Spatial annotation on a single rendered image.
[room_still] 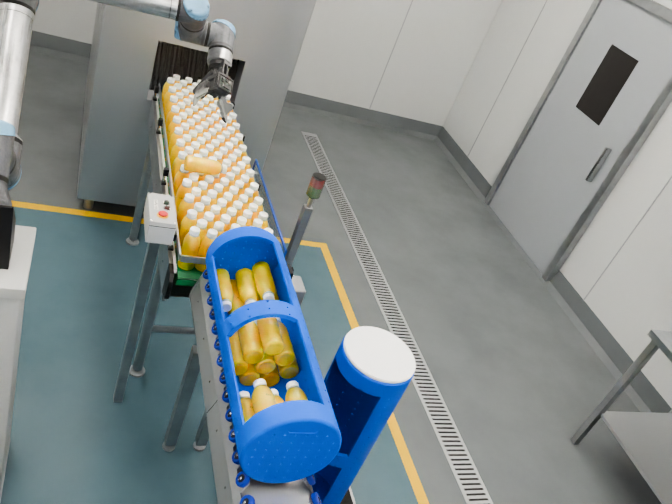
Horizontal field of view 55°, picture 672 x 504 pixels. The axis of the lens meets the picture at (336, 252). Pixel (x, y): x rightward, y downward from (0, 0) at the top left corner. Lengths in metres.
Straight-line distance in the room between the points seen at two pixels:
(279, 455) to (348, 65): 5.49
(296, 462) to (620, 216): 3.94
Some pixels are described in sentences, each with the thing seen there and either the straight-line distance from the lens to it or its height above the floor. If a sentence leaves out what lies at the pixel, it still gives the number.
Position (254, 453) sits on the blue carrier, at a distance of 1.81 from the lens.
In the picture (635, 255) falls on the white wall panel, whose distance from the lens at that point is 5.21.
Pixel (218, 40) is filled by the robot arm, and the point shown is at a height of 1.72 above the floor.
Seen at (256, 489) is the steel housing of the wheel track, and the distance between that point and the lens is 1.95.
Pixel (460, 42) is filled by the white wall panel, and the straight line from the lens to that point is 7.27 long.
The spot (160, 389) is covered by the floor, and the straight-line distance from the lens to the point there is 3.36.
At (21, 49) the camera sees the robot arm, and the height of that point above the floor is 1.56.
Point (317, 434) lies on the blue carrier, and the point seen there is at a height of 1.17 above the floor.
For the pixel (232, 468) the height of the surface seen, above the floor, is 0.93.
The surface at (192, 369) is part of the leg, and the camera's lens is 2.74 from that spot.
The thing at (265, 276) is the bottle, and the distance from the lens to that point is 2.31.
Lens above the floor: 2.48
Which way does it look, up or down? 32 degrees down
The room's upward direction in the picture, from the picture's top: 23 degrees clockwise
